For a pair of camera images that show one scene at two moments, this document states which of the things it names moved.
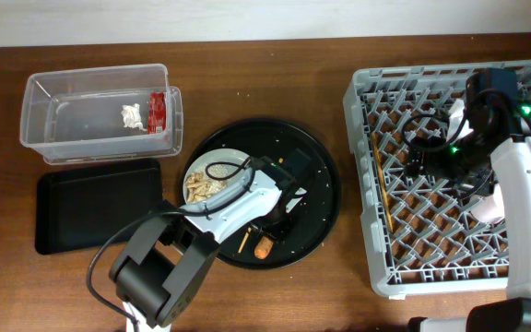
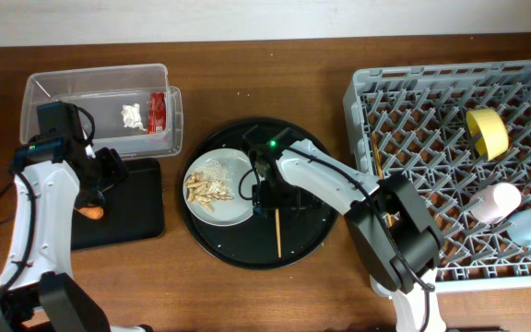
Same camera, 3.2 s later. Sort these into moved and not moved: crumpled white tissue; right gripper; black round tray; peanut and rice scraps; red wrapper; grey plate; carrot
Moved: right gripper; carrot
Not moved: crumpled white tissue; peanut and rice scraps; red wrapper; black round tray; grey plate
